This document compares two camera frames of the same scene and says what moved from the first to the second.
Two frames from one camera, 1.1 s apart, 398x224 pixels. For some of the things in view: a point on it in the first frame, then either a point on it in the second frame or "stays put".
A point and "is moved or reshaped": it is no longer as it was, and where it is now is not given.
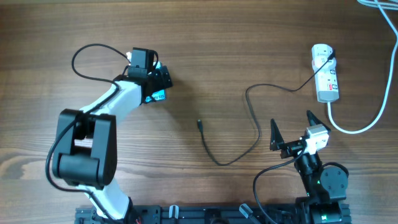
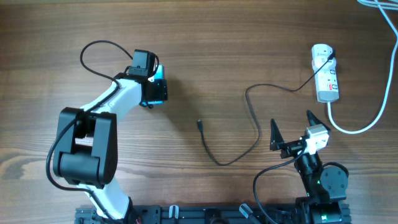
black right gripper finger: x=313 y=120 stays put
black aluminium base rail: x=166 y=214 stays put
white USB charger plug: x=319 y=60 stays put
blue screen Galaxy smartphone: x=160 y=96 is moved or reshaped
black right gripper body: x=291 y=149 stays put
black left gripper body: x=155 y=78 to x=158 y=91
